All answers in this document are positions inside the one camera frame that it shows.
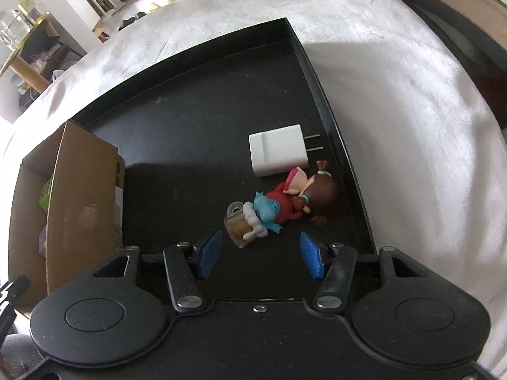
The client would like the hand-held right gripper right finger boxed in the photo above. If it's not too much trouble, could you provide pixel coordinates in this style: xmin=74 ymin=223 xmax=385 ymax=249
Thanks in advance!
xmin=300 ymin=231 xmax=432 ymax=313

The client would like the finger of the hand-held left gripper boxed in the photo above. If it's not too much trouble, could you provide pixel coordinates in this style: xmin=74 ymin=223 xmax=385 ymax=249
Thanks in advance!
xmin=0 ymin=276 xmax=31 ymax=302

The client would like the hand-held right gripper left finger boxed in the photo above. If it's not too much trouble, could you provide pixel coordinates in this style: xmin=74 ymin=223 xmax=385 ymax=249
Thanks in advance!
xmin=93 ymin=229 xmax=221 ymax=313

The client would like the pale blue cube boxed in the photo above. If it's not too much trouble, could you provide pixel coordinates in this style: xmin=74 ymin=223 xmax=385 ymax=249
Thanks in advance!
xmin=37 ymin=222 xmax=50 ymax=255

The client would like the red dress doll figure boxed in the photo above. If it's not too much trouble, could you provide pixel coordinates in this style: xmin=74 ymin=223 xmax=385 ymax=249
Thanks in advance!
xmin=263 ymin=160 xmax=340 ymax=226

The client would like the blue cartoon figure with mug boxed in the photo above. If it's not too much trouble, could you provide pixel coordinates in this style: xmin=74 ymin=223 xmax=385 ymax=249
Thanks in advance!
xmin=226 ymin=191 xmax=283 ymax=249

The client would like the cardboard box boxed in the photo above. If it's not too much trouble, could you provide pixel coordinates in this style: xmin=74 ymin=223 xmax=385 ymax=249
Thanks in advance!
xmin=8 ymin=121 xmax=126 ymax=309

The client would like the white plug charger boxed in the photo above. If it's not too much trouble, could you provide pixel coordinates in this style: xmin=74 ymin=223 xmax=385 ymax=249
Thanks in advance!
xmin=249 ymin=124 xmax=321 ymax=178

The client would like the round gold-rimmed table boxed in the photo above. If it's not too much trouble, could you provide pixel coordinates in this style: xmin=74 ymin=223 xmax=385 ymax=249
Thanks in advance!
xmin=0 ymin=12 xmax=61 ymax=92

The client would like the clear glass bottle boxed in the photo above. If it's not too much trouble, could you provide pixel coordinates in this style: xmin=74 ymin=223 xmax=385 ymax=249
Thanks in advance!
xmin=0 ymin=10 xmax=33 ymax=49

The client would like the black tray with cardboard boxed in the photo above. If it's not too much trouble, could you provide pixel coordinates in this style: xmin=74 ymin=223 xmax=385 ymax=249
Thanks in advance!
xmin=374 ymin=0 xmax=507 ymax=127

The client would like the yellowish plastic bottle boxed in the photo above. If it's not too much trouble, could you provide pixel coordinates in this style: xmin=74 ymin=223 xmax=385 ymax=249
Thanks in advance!
xmin=16 ymin=0 xmax=39 ymax=20

